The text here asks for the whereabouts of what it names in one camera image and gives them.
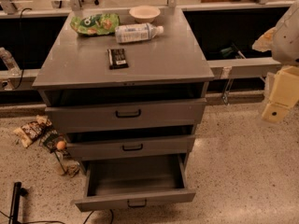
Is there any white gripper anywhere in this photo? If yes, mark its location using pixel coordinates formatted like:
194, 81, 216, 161
252, 27, 299, 123

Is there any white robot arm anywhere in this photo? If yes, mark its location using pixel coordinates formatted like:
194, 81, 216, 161
252, 0, 299, 123

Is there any grey drawer cabinet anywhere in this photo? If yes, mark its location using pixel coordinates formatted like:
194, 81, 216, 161
31, 7, 215, 175

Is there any grey top drawer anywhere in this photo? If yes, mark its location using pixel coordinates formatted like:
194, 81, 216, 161
46, 99, 206, 133

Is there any grey drawer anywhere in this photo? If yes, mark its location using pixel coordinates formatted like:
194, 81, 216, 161
67, 135, 195, 161
46, 99, 206, 133
74, 154, 195, 212

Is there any grey bottom drawer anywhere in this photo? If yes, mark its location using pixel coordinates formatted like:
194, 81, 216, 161
74, 154, 195, 212

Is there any grey middle drawer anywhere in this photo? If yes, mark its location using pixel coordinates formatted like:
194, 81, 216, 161
67, 135, 195, 161

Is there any white bowl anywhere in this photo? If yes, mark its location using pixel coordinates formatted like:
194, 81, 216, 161
129, 6, 161, 23

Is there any clear plastic water bottle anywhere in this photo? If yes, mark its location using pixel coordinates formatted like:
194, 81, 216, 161
115, 23, 164, 44

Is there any green chip bag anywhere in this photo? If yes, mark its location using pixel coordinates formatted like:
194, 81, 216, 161
70, 13, 120, 35

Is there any orange ball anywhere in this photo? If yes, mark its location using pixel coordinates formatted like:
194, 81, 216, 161
56, 141, 66, 150

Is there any plastic bottle on floor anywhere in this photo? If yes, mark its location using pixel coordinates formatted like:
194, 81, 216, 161
49, 152, 66, 175

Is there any dark green snack bag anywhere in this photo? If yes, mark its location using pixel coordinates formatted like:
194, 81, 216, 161
38, 129, 64, 153

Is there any brown snack bag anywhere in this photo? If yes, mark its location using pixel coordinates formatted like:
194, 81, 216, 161
13, 115, 51, 147

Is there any black stand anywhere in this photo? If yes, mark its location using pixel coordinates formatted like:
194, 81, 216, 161
8, 182, 28, 224

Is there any grey metal rail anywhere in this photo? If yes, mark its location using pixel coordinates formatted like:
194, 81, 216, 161
208, 57, 281, 79

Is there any black floor cable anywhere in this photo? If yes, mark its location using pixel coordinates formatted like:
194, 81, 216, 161
82, 209, 115, 224

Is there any plastic bottle on rail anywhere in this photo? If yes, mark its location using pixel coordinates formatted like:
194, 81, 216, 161
0, 48, 21, 77

